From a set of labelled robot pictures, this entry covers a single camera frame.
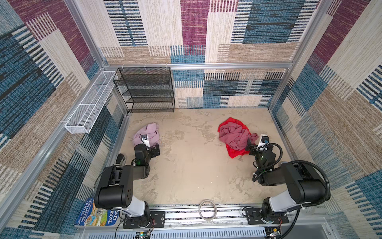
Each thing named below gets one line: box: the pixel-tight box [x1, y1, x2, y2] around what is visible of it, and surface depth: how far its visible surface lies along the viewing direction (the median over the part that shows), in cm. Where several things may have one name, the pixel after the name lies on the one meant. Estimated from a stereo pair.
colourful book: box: [73, 197, 120, 228], surface depth 73 cm
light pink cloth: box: [132, 122, 160, 147], surface depth 104 cm
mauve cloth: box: [218, 121, 260, 151], surface depth 96 cm
